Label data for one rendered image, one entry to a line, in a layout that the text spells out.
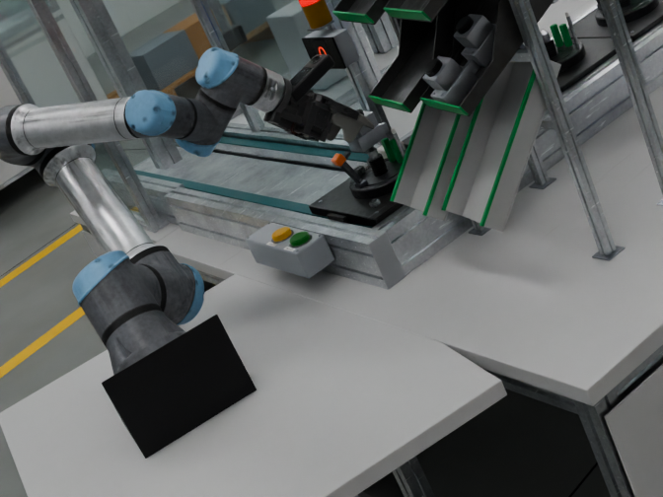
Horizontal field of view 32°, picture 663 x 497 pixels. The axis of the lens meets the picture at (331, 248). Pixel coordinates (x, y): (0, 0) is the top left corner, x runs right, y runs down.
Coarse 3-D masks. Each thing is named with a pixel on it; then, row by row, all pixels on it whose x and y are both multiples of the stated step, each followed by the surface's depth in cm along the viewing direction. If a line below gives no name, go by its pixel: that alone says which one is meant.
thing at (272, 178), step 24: (264, 144) 291; (288, 144) 283; (312, 144) 274; (336, 144) 264; (240, 168) 293; (264, 168) 285; (288, 168) 278; (312, 168) 271; (336, 168) 264; (216, 192) 273; (240, 192) 266; (264, 192) 269; (288, 192) 263; (312, 192) 257
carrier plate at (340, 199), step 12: (348, 180) 238; (336, 192) 235; (348, 192) 232; (312, 204) 235; (324, 204) 232; (336, 204) 229; (348, 204) 227; (360, 204) 224; (384, 204) 220; (396, 204) 217; (348, 216) 223; (360, 216) 219; (372, 216) 217; (384, 216) 216
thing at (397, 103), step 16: (448, 0) 189; (448, 16) 189; (400, 32) 201; (416, 32) 202; (432, 32) 202; (448, 32) 190; (400, 48) 201; (416, 48) 202; (432, 48) 198; (448, 48) 191; (400, 64) 202; (416, 64) 199; (384, 80) 201; (400, 80) 200; (416, 80) 195; (368, 96) 201; (384, 96) 201; (400, 96) 197; (416, 96) 190
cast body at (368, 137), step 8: (360, 112) 223; (368, 112) 224; (376, 120) 224; (368, 128) 223; (376, 128) 224; (384, 128) 227; (360, 136) 223; (368, 136) 224; (376, 136) 225; (384, 136) 226; (352, 144) 225; (360, 144) 223; (368, 144) 224
